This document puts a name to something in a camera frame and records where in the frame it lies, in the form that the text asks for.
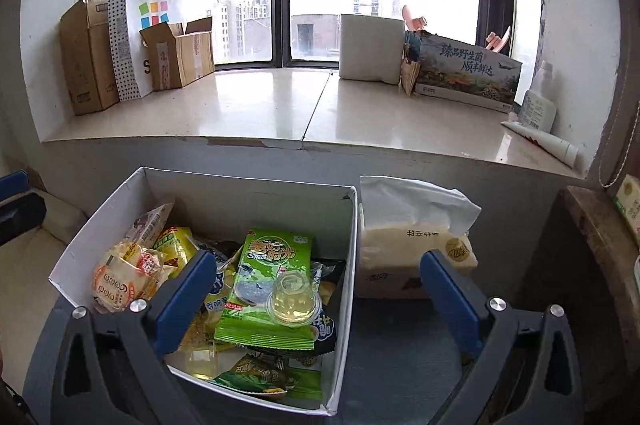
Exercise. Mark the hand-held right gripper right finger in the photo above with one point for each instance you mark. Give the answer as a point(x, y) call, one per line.
point(450, 300)

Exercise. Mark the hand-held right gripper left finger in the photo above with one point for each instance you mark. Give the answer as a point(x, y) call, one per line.
point(185, 295)

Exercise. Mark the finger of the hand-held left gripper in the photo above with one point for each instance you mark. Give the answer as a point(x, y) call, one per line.
point(20, 210)

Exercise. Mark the yellow packet green label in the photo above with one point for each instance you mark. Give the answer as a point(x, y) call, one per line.
point(175, 245)

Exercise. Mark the green seaweed packet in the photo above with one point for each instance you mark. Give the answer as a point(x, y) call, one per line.
point(250, 305)

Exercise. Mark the orange white bread packet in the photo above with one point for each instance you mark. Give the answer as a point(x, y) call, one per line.
point(120, 280)

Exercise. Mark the pink beige cracker packet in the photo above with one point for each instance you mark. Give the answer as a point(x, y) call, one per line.
point(147, 225)

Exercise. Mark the green pea snack packet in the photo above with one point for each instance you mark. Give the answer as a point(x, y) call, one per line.
point(250, 377)

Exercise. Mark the clear jelly cup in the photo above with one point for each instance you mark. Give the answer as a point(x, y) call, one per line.
point(292, 305)

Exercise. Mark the white cardboard box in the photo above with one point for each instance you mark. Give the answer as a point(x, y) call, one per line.
point(250, 200)

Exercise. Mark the black snack packet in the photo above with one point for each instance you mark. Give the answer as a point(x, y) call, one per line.
point(330, 275)

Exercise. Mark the dark packet white print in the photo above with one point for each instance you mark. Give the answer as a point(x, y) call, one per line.
point(327, 335)

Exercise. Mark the yellow chips packet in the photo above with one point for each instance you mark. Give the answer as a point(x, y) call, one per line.
point(217, 300)

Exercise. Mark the orange yellow noodle snack packet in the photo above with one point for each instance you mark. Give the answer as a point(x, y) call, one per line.
point(197, 330)

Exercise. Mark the tissue pack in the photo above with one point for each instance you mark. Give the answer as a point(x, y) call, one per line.
point(400, 230)

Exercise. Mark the green white snack packet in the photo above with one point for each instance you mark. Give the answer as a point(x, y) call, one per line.
point(307, 380)

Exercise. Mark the large brown cardboard box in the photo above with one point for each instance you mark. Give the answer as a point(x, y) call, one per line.
point(87, 55)

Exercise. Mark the white tube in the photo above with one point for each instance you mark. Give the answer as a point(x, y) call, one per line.
point(540, 140)

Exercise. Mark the green white carton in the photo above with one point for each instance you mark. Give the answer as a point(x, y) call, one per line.
point(627, 205)

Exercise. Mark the white stone window sill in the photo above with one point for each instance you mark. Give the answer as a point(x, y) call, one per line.
point(260, 105)

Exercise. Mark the white polka-dot paper bag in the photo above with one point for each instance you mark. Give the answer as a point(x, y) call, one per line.
point(150, 50)

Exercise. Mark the white plastic bottle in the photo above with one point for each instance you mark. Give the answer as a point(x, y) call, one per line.
point(537, 105)

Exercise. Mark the small open cardboard box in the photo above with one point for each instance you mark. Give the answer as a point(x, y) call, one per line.
point(180, 55)

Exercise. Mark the landscape printed carton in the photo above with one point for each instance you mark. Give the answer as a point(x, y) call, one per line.
point(465, 75)

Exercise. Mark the pink plastic object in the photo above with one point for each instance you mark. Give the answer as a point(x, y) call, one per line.
point(412, 17)
point(497, 40)

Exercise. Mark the white foam box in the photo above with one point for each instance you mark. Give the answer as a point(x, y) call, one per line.
point(370, 47)

